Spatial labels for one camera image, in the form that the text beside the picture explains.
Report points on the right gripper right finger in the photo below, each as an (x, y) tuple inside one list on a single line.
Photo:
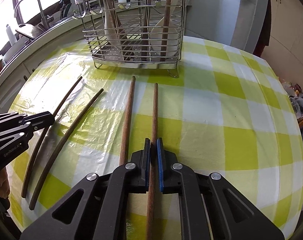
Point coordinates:
[(167, 178)]

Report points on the brown wooden chopstick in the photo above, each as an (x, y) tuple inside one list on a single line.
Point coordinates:
[(127, 122), (152, 174)]

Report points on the steel utensil drainer basket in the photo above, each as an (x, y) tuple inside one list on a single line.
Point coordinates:
[(118, 32)]

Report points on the tall chrome kitchen faucet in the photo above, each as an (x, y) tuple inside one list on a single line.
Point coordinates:
[(31, 8)]

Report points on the yellow checked tablecloth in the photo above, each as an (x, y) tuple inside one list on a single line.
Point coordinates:
[(226, 112)]

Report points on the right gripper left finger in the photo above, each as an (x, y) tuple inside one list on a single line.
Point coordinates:
[(139, 177)]

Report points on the person's left hand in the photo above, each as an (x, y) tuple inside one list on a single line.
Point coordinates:
[(4, 184)]

